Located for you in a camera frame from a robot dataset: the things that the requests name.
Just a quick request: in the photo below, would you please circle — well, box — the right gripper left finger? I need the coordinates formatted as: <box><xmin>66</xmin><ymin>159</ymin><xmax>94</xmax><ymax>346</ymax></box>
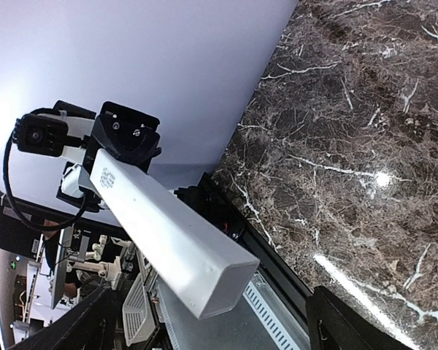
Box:
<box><xmin>11</xmin><ymin>286</ymin><xmax>112</xmax><ymax>349</ymax></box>

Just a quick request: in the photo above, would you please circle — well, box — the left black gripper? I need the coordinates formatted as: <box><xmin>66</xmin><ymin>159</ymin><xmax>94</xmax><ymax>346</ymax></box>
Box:
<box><xmin>83</xmin><ymin>101</ymin><xmax>161</xmax><ymax>173</ymax></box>

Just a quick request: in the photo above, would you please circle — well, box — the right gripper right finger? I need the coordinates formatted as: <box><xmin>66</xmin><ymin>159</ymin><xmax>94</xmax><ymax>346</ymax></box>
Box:
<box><xmin>306</xmin><ymin>286</ymin><xmax>413</xmax><ymax>350</ymax></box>

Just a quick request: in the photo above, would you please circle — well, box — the white remote control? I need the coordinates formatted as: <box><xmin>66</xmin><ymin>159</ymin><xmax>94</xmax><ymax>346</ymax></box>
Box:
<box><xmin>90</xmin><ymin>149</ymin><xmax>260</xmax><ymax>319</ymax></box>

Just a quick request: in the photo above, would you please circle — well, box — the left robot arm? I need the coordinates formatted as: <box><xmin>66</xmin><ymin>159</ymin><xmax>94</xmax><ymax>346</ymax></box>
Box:
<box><xmin>54</xmin><ymin>101</ymin><xmax>161</xmax><ymax>213</ymax></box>

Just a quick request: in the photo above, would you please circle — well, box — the white slotted cable duct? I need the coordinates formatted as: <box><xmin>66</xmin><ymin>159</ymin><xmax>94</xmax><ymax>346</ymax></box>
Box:
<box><xmin>243</xmin><ymin>281</ymin><xmax>311</xmax><ymax>350</ymax></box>

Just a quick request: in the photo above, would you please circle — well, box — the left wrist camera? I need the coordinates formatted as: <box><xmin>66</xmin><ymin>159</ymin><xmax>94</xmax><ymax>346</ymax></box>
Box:
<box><xmin>12</xmin><ymin>114</ymin><xmax>69</xmax><ymax>158</ymax></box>

